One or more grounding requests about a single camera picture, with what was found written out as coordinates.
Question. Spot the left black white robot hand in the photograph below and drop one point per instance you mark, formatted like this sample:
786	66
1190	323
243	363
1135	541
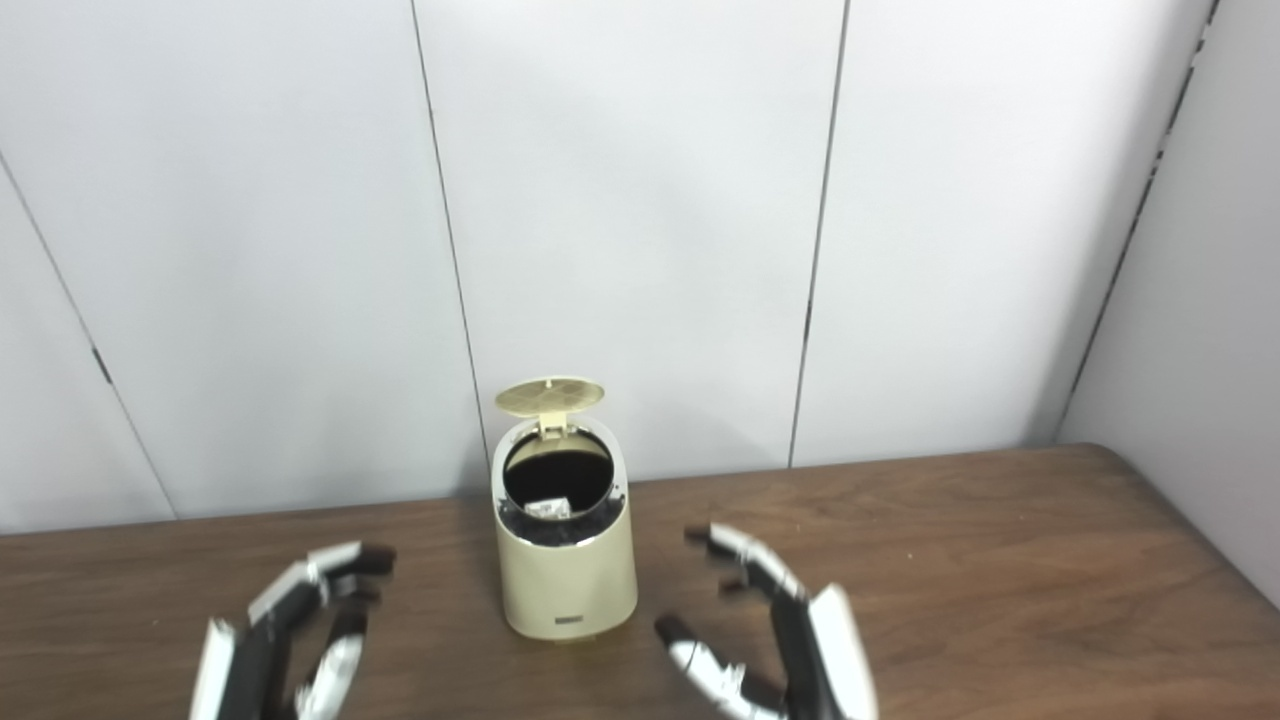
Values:
250	670

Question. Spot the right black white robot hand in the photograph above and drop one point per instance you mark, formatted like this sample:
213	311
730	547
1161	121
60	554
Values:
825	660

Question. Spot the cream-colored bin body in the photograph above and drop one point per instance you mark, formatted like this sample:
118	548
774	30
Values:
565	590

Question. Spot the cream round bin lid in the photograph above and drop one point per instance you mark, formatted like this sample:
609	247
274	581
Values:
550	395

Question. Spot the white green milk carton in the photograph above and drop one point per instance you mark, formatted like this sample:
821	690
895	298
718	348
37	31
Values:
548	509

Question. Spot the black bin liner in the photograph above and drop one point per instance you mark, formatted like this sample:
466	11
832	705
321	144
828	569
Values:
555	470

